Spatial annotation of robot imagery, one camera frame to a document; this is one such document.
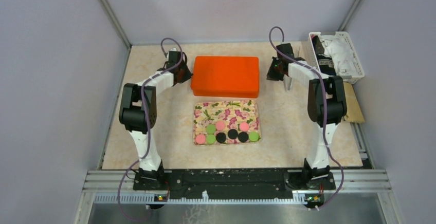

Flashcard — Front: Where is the black cookie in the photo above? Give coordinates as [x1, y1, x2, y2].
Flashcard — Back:
[216, 132, 227, 144]
[238, 132, 249, 143]
[227, 129, 239, 140]

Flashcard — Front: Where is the black cookie middle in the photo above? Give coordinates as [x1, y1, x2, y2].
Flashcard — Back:
[227, 129, 239, 140]

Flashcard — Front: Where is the pink cookie right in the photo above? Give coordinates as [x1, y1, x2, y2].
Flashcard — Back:
[239, 122, 250, 132]

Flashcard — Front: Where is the green cookie bottom left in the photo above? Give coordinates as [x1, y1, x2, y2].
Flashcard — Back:
[206, 134, 216, 145]

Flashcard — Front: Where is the floral tray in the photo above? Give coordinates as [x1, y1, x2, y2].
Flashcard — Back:
[193, 99, 262, 146]

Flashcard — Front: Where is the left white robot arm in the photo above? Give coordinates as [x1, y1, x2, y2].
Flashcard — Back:
[119, 48, 193, 190]

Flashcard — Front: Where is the green cookie middle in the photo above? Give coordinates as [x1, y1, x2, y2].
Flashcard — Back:
[206, 124, 216, 135]

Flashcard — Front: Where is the pink cookie middle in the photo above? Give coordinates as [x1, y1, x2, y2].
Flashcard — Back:
[215, 121, 226, 131]

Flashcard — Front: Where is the pink cookie bottom left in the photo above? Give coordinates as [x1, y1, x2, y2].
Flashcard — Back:
[194, 134, 207, 145]

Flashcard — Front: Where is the purple cable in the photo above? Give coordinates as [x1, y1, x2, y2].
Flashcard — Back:
[268, 26, 344, 211]
[117, 38, 186, 222]

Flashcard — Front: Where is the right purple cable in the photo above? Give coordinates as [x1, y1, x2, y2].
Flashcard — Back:
[268, 26, 344, 211]

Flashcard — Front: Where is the white cloth in basket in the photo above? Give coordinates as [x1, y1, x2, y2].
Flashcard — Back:
[320, 35, 357, 76]

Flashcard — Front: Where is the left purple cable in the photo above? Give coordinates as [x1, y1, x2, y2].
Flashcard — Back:
[117, 38, 186, 222]

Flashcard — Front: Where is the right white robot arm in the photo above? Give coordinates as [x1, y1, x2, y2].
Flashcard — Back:
[268, 43, 347, 189]

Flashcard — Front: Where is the white plastic basket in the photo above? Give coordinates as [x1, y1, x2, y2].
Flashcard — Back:
[305, 31, 365, 84]

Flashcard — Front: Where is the tan paper bag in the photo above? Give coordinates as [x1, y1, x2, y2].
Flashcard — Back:
[343, 82, 365, 124]

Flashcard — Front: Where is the black cookie right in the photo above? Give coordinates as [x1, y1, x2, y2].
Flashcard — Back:
[238, 132, 249, 143]

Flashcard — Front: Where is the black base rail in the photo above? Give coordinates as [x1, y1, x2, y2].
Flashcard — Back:
[133, 168, 336, 200]

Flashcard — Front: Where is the green cookie bottom right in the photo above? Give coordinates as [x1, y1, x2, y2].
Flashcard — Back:
[248, 131, 260, 142]

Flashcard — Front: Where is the pink cookie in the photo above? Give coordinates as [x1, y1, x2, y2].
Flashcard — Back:
[215, 121, 226, 131]
[194, 134, 207, 145]
[239, 122, 250, 132]

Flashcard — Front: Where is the orange box lid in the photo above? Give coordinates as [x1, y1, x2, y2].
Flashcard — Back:
[190, 55, 260, 98]

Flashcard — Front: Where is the black item in basket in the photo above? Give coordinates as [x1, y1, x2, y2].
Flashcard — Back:
[311, 36, 337, 76]

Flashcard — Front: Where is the green cookie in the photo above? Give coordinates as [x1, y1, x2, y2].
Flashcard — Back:
[206, 124, 216, 135]
[206, 134, 216, 145]
[248, 131, 260, 142]

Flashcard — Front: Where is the black cookie left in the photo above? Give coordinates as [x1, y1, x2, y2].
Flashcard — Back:
[216, 132, 227, 144]

